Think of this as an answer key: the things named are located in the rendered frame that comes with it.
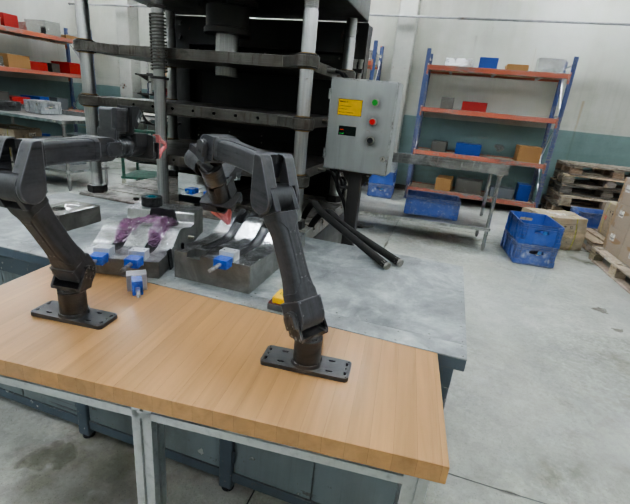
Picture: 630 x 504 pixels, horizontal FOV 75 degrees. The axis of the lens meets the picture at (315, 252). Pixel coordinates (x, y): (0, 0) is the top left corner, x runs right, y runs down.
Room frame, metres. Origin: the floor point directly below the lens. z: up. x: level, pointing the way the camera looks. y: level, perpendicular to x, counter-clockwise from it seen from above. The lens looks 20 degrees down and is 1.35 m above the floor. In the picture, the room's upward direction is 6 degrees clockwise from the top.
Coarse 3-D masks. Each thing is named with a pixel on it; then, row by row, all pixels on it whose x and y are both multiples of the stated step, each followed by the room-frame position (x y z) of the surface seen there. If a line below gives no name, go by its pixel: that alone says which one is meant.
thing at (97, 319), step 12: (60, 300) 0.88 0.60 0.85; (72, 300) 0.88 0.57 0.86; (84, 300) 0.90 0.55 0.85; (36, 312) 0.89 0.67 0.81; (48, 312) 0.90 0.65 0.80; (60, 312) 0.88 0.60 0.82; (72, 312) 0.88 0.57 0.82; (84, 312) 0.90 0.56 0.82; (96, 312) 0.92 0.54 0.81; (108, 312) 0.92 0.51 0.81; (72, 324) 0.87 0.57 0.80; (84, 324) 0.86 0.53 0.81; (96, 324) 0.86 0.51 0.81; (108, 324) 0.88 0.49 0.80
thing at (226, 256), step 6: (222, 252) 1.15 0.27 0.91; (228, 252) 1.15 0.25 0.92; (234, 252) 1.15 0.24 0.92; (216, 258) 1.12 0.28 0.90; (222, 258) 1.12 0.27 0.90; (228, 258) 1.13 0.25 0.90; (234, 258) 1.14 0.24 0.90; (216, 264) 1.09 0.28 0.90; (222, 264) 1.11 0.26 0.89; (228, 264) 1.12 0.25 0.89; (210, 270) 1.07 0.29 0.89
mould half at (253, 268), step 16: (224, 224) 1.44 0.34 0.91; (256, 224) 1.43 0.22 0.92; (208, 240) 1.32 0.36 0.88; (240, 240) 1.36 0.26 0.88; (304, 240) 1.59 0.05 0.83; (176, 256) 1.19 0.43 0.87; (208, 256) 1.16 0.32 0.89; (240, 256) 1.19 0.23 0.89; (256, 256) 1.20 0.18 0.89; (272, 256) 1.28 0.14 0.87; (176, 272) 1.19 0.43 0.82; (192, 272) 1.17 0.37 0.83; (208, 272) 1.16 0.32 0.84; (224, 272) 1.14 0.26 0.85; (240, 272) 1.13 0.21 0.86; (256, 272) 1.16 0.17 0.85; (272, 272) 1.28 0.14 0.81; (240, 288) 1.13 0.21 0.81
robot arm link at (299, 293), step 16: (272, 192) 0.86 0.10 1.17; (288, 192) 0.89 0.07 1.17; (272, 208) 0.85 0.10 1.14; (288, 208) 0.89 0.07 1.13; (272, 224) 0.85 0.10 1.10; (288, 224) 0.85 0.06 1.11; (272, 240) 0.86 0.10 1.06; (288, 240) 0.84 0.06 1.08; (288, 256) 0.82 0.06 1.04; (304, 256) 0.85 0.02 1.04; (288, 272) 0.82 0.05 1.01; (304, 272) 0.83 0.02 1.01; (288, 288) 0.81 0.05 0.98; (304, 288) 0.81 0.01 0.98; (288, 304) 0.80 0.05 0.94; (304, 304) 0.78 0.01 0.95; (320, 304) 0.81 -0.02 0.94; (304, 320) 0.77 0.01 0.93; (320, 320) 0.80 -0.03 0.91
